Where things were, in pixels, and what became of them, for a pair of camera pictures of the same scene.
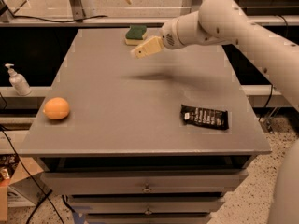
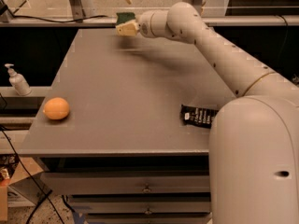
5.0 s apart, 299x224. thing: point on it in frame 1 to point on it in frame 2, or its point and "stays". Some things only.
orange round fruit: x=56 y=108 stays
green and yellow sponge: x=135 y=35 to x=124 y=17
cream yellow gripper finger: x=149 y=47 to x=127 y=29
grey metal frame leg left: x=76 y=3 stays
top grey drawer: x=223 y=181 stays
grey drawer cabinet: x=157 y=139 stays
